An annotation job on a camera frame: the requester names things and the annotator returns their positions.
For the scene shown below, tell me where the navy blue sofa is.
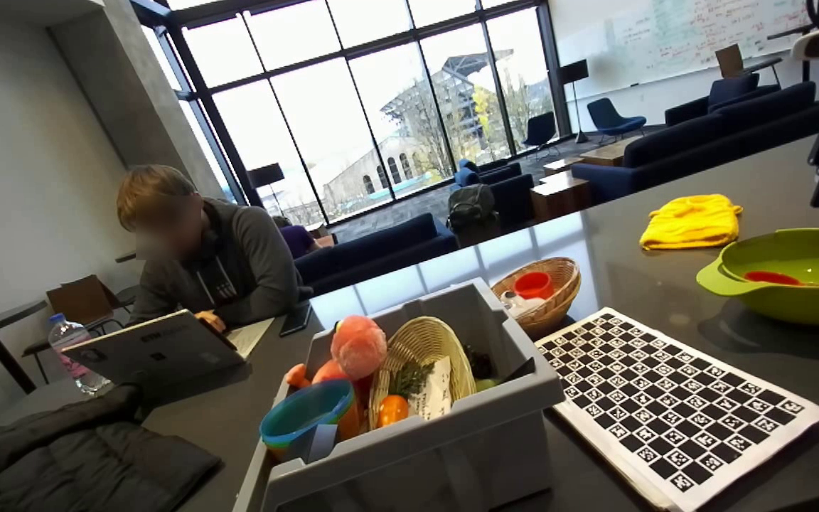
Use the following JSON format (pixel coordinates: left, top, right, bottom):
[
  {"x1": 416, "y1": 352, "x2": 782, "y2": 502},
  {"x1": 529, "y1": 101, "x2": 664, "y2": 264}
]
[{"x1": 291, "y1": 208, "x2": 461, "y2": 291}]

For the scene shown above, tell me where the grey plastic bin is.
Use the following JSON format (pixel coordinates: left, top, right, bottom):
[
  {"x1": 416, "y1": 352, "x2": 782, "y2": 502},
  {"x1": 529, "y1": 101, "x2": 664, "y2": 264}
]
[{"x1": 234, "y1": 275, "x2": 569, "y2": 512}]

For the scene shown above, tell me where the brown board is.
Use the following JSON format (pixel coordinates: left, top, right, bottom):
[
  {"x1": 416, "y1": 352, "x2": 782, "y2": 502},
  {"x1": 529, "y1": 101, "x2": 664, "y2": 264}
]
[{"x1": 714, "y1": 42, "x2": 747, "y2": 82}]

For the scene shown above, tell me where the black jacket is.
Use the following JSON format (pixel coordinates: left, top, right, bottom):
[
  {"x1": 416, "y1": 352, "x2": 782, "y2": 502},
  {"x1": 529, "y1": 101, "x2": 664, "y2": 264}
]
[{"x1": 0, "y1": 382, "x2": 225, "y2": 512}]

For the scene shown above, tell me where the teal toy bowl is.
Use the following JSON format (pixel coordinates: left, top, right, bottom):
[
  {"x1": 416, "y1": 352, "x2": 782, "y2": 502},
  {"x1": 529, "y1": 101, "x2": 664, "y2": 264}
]
[{"x1": 259, "y1": 382, "x2": 359, "y2": 467}]

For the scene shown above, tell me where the brown cardboard box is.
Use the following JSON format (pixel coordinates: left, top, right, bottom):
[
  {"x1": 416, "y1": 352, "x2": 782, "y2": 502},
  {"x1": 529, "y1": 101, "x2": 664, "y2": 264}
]
[{"x1": 46, "y1": 274, "x2": 118, "y2": 326}]

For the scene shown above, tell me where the peach plush toy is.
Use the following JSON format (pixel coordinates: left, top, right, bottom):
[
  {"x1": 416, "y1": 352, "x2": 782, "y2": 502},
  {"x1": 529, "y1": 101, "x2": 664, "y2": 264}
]
[{"x1": 326, "y1": 312, "x2": 389, "y2": 384}]

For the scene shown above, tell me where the dark backpack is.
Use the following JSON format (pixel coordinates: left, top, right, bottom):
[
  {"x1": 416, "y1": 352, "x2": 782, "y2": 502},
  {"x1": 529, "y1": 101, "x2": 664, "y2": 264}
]
[{"x1": 447, "y1": 181, "x2": 502, "y2": 239}]

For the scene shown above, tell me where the yellow cloth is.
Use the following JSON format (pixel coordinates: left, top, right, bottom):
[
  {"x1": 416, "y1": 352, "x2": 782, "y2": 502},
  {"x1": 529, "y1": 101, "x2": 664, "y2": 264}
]
[{"x1": 637, "y1": 191, "x2": 746, "y2": 256}]

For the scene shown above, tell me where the dark lounge chair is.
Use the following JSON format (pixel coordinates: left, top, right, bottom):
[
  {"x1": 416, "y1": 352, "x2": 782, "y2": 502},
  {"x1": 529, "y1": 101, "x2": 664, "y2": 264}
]
[{"x1": 521, "y1": 110, "x2": 561, "y2": 153}]

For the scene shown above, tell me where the orange toy fruit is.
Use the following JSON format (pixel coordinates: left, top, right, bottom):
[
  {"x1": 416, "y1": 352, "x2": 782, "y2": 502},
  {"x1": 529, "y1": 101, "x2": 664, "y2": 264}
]
[{"x1": 376, "y1": 393, "x2": 411, "y2": 430}]

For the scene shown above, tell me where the dark blue armchair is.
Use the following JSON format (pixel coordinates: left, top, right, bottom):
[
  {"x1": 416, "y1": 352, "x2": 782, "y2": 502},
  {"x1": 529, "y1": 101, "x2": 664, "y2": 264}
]
[{"x1": 663, "y1": 70, "x2": 782, "y2": 128}]

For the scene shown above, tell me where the cream notebook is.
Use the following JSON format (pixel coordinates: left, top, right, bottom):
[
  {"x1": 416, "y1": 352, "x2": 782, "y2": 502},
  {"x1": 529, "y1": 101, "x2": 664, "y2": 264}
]
[{"x1": 222, "y1": 312, "x2": 282, "y2": 360}]

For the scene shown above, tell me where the clear water bottle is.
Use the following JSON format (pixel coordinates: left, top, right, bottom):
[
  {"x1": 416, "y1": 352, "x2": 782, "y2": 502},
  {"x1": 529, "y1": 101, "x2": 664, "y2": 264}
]
[{"x1": 46, "y1": 310, "x2": 117, "y2": 397}]

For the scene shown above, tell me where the orange toy carrot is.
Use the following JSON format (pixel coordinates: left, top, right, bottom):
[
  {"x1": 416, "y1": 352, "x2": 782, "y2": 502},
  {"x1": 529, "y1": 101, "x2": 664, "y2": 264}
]
[{"x1": 335, "y1": 376, "x2": 376, "y2": 440}]

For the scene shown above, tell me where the small orange toy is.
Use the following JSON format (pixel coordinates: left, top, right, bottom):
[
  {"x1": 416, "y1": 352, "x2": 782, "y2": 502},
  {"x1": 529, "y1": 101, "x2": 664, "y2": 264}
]
[{"x1": 282, "y1": 360, "x2": 313, "y2": 396}]

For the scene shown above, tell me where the red plastic cup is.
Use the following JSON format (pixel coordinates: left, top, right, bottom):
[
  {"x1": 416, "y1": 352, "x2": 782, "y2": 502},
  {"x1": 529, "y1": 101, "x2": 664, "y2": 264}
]
[{"x1": 512, "y1": 271, "x2": 556, "y2": 305}]

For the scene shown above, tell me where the white green toy vegetable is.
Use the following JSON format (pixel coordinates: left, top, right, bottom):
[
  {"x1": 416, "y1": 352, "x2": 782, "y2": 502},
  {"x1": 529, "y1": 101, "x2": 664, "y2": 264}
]
[{"x1": 389, "y1": 352, "x2": 457, "y2": 423}]

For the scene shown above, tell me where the black window frame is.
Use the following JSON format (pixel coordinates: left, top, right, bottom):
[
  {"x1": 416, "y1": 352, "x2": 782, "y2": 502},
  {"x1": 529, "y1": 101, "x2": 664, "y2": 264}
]
[{"x1": 128, "y1": 0, "x2": 573, "y2": 232}]

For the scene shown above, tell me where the long dark sofa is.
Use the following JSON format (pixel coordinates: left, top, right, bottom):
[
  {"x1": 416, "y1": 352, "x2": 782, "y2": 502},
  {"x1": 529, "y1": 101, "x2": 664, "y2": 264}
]
[{"x1": 569, "y1": 80, "x2": 819, "y2": 208}]

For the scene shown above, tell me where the seated person in grey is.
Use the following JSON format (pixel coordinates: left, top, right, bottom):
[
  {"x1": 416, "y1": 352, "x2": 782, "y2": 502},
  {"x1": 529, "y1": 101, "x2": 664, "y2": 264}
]
[{"x1": 110, "y1": 163, "x2": 310, "y2": 335}]

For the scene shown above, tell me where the blue lounge armchair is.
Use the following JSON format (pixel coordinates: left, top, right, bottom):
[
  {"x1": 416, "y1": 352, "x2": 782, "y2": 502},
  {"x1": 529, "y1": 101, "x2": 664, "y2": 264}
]
[{"x1": 586, "y1": 93, "x2": 647, "y2": 140}]

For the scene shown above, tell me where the beige woven plate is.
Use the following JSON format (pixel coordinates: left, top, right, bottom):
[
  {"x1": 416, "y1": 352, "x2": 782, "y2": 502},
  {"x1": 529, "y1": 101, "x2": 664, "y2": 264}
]
[{"x1": 367, "y1": 312, "x2": 478, "y2": 430}]

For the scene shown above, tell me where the green plastic bowl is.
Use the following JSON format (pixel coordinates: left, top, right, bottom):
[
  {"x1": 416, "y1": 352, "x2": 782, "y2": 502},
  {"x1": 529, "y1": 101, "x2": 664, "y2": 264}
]
[{"x1": 694, "y1": 225, "x2": 819, "y2": 326}]

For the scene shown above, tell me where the black floor lamp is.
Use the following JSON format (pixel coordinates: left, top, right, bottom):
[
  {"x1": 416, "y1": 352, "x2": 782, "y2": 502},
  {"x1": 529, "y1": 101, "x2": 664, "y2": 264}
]
[
  {"x1": 556, "y1": 57, "x2": 595, "y2": 148},
  {"x1": 244, "y1": 163, "x2": 291, "y2": 208}
]

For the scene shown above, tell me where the grey laptop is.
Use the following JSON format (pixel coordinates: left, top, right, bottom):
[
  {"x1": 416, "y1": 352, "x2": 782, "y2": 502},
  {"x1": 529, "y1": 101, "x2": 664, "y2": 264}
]
[{"x1": 60, "y1": 308, "x2": 251, "y2": 389}]

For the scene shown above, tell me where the blue armchair with cushions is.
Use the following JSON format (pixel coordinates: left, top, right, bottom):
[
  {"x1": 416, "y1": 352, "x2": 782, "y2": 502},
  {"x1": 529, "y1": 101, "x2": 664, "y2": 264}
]
[{"x1": 453, "y1": 157, "x2": 537, "y2": 235}]

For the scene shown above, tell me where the checkerboard calibration board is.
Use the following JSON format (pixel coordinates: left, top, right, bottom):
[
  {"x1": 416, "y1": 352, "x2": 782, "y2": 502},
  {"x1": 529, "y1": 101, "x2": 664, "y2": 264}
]
[{"x1": 532, "y1": 305, "x2": 819, "y2": 512}]

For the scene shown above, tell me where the wooden side table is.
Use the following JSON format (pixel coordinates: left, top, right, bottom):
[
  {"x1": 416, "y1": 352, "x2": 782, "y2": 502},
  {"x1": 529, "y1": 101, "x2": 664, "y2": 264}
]
[{"x1": 529, "y1": 167, "x2": 595, "y2": 225}]

